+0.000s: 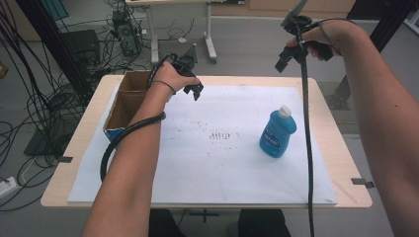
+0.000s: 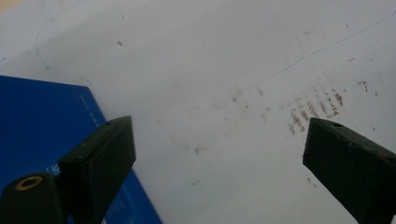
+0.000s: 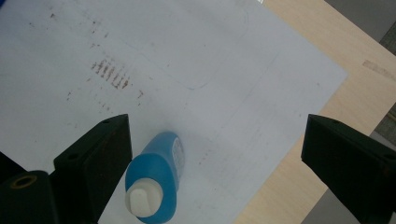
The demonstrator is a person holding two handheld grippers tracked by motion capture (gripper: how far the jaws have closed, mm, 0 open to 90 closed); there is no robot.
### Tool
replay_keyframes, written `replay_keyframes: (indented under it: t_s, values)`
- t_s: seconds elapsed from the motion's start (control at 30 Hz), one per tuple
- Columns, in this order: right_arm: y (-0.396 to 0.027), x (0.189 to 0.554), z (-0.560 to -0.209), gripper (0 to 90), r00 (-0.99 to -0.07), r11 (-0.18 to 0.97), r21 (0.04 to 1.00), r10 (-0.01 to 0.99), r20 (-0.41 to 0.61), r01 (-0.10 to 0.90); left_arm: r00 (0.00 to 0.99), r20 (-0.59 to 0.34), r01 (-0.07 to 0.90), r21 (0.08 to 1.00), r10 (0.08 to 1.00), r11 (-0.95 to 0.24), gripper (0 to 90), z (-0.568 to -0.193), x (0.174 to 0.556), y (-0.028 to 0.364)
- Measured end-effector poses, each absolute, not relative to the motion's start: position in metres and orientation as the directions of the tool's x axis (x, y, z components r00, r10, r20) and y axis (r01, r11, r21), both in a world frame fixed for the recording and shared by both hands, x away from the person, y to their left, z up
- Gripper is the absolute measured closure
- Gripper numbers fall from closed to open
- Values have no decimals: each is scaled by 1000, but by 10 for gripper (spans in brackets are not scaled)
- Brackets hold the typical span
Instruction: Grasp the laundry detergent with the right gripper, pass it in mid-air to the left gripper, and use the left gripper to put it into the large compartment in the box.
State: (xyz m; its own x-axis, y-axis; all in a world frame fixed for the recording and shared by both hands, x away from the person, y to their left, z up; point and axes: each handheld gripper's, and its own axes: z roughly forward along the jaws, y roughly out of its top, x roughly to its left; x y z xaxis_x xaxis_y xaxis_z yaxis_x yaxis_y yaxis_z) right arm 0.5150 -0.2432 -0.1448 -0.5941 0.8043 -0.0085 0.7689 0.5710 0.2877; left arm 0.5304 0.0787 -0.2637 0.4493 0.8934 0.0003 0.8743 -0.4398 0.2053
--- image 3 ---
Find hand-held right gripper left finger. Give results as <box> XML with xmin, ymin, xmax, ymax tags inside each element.
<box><xmin>49</xmin><ymin>113</ymin><xmax>134</xmax><ymax>224</ymax></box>

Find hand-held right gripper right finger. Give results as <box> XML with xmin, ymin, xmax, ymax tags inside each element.
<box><xmin>300</xmin><ymin>113</ymin><xmax>396</xmax><ymax>224</ymax></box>

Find blue bottle with white cap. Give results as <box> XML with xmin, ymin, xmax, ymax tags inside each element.
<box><xmin>124</xmin><ymin>130</ymin><xmax>187</xmax><ymax>224</ymax></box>

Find white table mat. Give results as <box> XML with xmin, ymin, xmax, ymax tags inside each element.
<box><xmin>0</xmin><ymin>0</ymin><xmax>348</xmax><ymax>224</ymax></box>

